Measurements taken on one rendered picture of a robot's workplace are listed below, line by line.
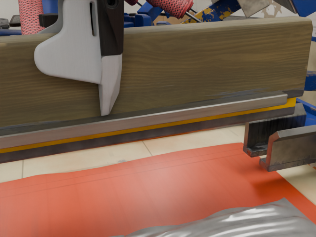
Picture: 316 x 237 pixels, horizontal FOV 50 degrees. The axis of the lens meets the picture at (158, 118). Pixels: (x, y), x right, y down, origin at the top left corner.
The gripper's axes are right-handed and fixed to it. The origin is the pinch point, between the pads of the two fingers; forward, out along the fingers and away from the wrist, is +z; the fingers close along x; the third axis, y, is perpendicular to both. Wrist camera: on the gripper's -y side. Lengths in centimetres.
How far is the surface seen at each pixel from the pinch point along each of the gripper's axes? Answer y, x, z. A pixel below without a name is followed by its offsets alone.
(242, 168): -17.2, -4.3, 13.4
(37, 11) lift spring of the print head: 5, -53, -2
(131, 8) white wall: -110, -414, 29
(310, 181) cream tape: -23.1, 0.9, 13.4
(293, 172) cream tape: -22.5, -1.4, 13.4
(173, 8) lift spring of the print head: -29, -59, -1
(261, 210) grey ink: -13.9, 4.3, 12.8
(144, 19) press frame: -32, -95, 6
